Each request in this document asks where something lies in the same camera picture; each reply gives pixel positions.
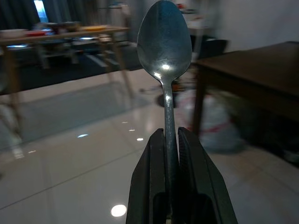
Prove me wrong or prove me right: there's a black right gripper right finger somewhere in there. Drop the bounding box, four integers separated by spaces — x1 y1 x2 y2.
178 126 239 224

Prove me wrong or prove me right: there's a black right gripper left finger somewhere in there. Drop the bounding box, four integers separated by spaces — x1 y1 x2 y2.
125 129 167 224

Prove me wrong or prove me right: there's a silver metal spoon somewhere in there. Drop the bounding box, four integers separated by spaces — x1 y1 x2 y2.
136 0 193 210

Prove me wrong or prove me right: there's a white sack with red stripe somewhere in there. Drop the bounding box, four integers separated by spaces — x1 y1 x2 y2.
175 90 243 152

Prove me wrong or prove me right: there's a dark brown wooden table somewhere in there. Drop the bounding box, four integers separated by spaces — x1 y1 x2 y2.
191 41 299 136

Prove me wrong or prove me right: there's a dark rug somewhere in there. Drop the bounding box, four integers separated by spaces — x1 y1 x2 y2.
14 44 145 87

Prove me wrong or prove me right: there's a white side table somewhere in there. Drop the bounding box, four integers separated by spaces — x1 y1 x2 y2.
184 9 215 61

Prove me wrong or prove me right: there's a yellow plate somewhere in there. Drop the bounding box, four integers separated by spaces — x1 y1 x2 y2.
81 25 107 32

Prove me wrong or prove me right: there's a light wooden table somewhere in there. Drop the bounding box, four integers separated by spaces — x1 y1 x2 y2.
0 26 135 140

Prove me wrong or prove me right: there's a dark bowl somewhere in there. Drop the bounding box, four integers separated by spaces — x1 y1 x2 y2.
48 21 81 33

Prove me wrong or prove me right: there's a red dish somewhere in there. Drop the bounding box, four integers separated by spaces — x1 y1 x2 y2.
25 30 47 37

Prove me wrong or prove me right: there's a bright window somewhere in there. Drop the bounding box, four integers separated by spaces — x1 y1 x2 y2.
33 0 49 23

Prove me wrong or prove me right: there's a dark curtain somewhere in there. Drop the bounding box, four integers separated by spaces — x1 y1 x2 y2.
0 0 131 31

